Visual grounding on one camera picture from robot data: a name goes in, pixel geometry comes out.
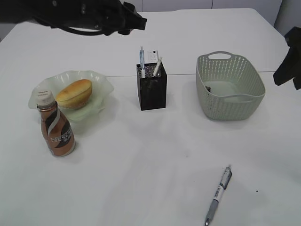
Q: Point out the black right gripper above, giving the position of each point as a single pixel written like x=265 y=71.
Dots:
x=290 y=69

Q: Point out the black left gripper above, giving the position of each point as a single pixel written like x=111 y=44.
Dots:
x=116 y=16

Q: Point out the white pen blue clip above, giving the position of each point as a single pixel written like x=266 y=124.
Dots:
x=142 y=62

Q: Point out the transparent plastic ruler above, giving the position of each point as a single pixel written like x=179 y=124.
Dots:
x=152 y=56

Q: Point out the white pen beige grip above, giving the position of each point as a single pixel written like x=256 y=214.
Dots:
x=157 y=68

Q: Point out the yellow bread roll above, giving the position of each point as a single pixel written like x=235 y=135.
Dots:
x=75 y=95

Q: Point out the grey paper ball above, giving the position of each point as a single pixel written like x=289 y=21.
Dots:
x=208 y=88

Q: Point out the clear pen grey grip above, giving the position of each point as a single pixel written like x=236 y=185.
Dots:
x=227 y=174

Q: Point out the brown Nescafe coffee bottle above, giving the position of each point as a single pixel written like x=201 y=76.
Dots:
x=55 y=127

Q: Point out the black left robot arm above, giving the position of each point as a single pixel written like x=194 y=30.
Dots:
x=81 y=17

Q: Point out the green plastic woven basket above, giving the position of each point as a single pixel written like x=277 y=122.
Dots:
x=236 y=87

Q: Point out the translucent green wavy plate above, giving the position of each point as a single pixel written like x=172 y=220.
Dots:
x=101 y=88

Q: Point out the black mesh pen holder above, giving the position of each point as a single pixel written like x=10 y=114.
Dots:
x=151 y=90

